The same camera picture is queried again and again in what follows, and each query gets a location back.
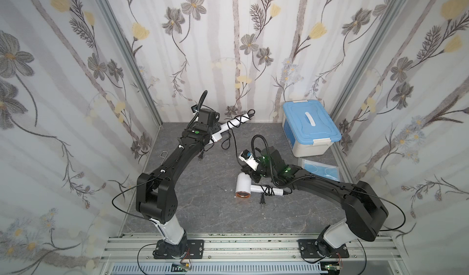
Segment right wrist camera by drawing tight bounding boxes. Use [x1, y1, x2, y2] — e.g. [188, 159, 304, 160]
[238, 149, 259, 171]

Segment metal tongs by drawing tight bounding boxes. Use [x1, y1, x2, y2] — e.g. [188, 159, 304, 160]
[160, 151, 169, 159]

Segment blue lid storage box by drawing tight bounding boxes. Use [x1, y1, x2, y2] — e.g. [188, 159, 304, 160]
[282, 100, 341, 157]

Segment bag of blue face masks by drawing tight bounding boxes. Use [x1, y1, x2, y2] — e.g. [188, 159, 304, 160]
[300, 159, 341, 181]

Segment white hair dryer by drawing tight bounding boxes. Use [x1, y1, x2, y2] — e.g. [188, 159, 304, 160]
[209, 110, 255, 144]
[235, 173, 284, 198]

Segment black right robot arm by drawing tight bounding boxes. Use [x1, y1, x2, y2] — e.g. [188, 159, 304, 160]
[236, 147, 388, 258]

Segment aluminium mounting rail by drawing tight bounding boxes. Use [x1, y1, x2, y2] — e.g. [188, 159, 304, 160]
[94, 234, 410, 275]

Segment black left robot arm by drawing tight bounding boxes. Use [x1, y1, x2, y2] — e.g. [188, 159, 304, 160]
[135, 109, 221, 259]

